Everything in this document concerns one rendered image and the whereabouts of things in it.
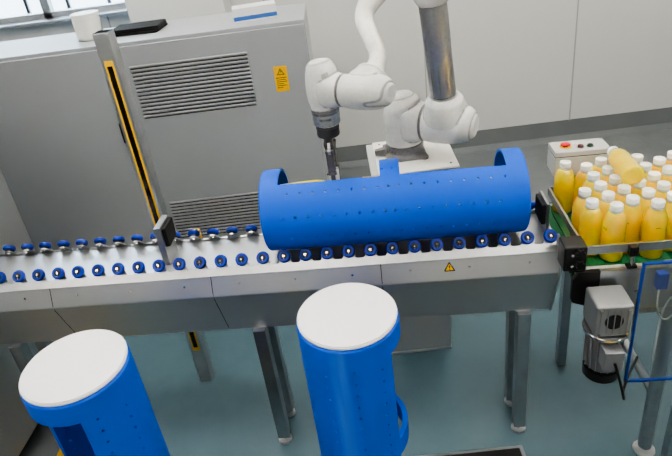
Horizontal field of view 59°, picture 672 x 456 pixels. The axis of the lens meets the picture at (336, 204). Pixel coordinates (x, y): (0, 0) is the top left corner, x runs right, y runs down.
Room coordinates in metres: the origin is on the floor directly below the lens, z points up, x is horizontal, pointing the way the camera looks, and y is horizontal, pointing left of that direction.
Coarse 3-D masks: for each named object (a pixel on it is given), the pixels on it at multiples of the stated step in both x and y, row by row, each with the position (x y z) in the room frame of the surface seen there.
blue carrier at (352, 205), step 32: (384, 160) 1.81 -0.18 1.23; (512, 160) 1.69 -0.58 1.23; (288, 192) 1.73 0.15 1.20; (320, 192) 1.71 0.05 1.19; (352, 192) 1.69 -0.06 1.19; (384, 192) 1.68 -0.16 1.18; (416, 192) 1.66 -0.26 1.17; (448, 192) 1.64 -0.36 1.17; (480, 192) 1.63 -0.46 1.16; (512, 192) 1.62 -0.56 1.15; (288, 224) 1.68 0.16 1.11; (320, 224) 1.67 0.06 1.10; (352, 224) 1.66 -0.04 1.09; (384, 224) 1.64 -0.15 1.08; (416, 224) 1.64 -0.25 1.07; (448, 224) 1.63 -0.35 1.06; (480, 224) 1.62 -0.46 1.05; (512, 224) 1.61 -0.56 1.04
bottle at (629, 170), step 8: (616, 152) 1.78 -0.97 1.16; (624, 152) 1.76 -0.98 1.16; (608, 160) 1.80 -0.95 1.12; (616, 160) 1.74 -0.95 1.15; (624, 160) 1.71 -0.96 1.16; (632, 160) 1.70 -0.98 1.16; (616, 168) 1.72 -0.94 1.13; (624, 168) 1.67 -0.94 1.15; (632, 168) 1.66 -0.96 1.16; (640, 168) 1.65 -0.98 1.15; (624, 176) 1.66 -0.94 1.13; (632, 176) 1.66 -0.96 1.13; (640, 176) 1.65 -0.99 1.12; (632, 184) 1.66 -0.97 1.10
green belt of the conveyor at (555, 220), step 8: (552, 216) 1.84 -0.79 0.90; (560, 216) 1.83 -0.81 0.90; (568, 216) 1.83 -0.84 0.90; (552, 224) 1.80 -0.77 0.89; (560, 224) 1.78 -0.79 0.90; (560, 232) 1.73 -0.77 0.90; (568, 232) 1.72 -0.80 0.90; (624, 256) 1.54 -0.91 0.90; (640, 256) 1.53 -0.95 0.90; (664, 256) 1.52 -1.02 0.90; (592, 264) 1.53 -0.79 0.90; (600, 264) 1.52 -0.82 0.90; (608, 264) 1.51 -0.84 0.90
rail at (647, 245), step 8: (664, 240) 1.49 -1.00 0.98; (592, 248) 1.51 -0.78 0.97; (600, 248) 1.51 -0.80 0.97; (608, 248) 1.51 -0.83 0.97; (616, 248) 1.50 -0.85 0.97; (624, 248) 1.50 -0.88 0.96; (640, 248) 1.50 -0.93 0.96; (648, 248) 1.49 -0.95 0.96; (656, 248) 1.49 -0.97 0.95; (664, 248) 1.49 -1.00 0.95
